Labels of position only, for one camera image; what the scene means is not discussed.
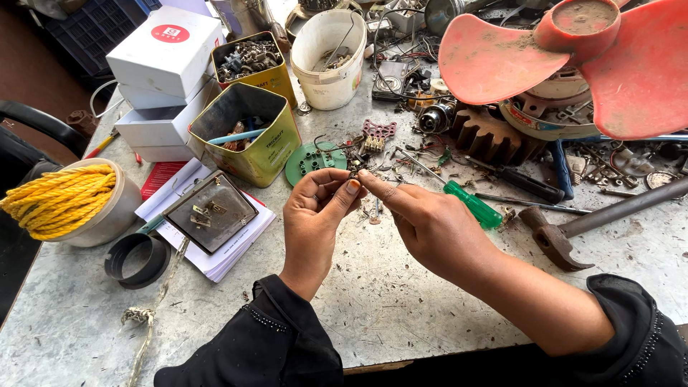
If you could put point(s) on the person's left hand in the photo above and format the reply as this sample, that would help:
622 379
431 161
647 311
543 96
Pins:
309 226

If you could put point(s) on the person's right hand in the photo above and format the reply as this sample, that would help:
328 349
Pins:
441 231

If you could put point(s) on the small metal switch part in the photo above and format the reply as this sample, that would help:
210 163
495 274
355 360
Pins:
353 173

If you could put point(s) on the green round plastic disc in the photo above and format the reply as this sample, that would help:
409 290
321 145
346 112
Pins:
301 164

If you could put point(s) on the yellow tin with pens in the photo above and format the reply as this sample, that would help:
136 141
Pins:
263 156

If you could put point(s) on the stack of white papers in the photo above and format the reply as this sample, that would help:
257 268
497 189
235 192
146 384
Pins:
220 260

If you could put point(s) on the thin metal rod tool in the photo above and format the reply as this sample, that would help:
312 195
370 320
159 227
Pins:
532 203

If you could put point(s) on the white terminal block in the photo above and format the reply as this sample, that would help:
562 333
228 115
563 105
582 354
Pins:
374 144

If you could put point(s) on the brown toothed gear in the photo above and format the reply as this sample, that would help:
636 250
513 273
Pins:
492 137

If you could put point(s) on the small chrome motor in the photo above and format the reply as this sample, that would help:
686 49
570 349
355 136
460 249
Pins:
434 118

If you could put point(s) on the blue pen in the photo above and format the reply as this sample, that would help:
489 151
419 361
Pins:
236 136

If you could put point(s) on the rusty claw hammer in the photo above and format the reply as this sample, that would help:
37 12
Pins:
559 236

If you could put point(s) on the dark blue strip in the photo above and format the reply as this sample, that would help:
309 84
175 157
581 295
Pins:
560 169

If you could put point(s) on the white plastic bucket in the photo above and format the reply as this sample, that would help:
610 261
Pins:
329 80

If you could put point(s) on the yellow tin with metal parts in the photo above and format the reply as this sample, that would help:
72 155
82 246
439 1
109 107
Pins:
274 78

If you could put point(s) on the red booklet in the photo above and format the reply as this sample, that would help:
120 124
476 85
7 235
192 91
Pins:
158 177

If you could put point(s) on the fan motor housing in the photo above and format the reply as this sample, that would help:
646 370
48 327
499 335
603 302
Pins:
559 113

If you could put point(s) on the large white cardboard box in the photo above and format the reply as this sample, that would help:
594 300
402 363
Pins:
161 134

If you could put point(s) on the white plastic bowl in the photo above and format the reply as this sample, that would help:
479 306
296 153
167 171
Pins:
115 215

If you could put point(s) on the heap of small metal parts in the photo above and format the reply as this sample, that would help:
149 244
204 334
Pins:
623 166

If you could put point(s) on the thin white cardboard box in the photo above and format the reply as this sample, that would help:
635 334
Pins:
150 99

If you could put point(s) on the steel vessel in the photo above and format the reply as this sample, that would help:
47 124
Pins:
247 16

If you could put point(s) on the white box with red logo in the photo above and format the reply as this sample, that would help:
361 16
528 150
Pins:
161 56

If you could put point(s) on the brown rusty part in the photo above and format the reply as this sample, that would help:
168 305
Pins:
81 122

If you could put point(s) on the pink plastic fan blade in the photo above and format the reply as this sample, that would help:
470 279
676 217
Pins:
634 70

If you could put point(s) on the black chair armrest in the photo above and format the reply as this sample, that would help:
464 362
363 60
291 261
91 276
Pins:
43 124

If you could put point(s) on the blue plastic crate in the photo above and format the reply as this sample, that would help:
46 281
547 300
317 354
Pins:
91 29

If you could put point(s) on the square metal switch plate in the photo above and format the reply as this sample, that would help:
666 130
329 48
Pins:
215 212

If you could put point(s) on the pink plastic switch part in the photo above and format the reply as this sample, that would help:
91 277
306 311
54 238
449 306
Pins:
379 129

